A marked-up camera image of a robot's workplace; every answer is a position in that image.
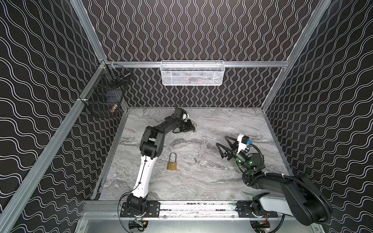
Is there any white mesh wall basket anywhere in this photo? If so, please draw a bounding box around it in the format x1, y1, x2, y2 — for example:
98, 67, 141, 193
160, 60, 225, 86

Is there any aluminium left side rail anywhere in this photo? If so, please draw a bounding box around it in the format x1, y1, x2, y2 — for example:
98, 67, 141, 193
1, 60, 106, 233

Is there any aluminium back crossbar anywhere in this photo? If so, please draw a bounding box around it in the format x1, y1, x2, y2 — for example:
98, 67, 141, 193
106, 61, 289, 69

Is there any brass padlock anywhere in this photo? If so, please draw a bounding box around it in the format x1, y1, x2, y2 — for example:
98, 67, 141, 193
167, 152, 177, 171

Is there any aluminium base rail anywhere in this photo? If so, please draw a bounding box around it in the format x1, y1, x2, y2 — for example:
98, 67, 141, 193
83, 200, 317, 220

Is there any aluminium corner frame post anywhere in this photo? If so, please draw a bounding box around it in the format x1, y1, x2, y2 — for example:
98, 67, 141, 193
71, 0, 107, 61

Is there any black wire wall basket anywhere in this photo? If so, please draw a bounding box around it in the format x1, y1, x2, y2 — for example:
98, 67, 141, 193
84, 64, 132, 118

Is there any aluminium right corner post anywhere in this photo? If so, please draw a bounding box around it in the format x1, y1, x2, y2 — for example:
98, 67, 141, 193
261, 0, 331, 113

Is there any small black padlock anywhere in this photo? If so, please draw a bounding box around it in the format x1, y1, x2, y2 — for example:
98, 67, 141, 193
186, 123, 196, 132

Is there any black corrugated cable conduit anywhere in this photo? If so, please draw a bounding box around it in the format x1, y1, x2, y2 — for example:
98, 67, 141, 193
243, 144, 333, 225

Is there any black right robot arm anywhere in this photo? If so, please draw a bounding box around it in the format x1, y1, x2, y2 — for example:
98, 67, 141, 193
216, 135, 333, 226

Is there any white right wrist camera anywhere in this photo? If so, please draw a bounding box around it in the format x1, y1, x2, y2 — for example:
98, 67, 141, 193
237, 134, 252, 154

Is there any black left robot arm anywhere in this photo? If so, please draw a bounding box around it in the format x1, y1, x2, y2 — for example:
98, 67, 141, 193
125, 107, 195, 216

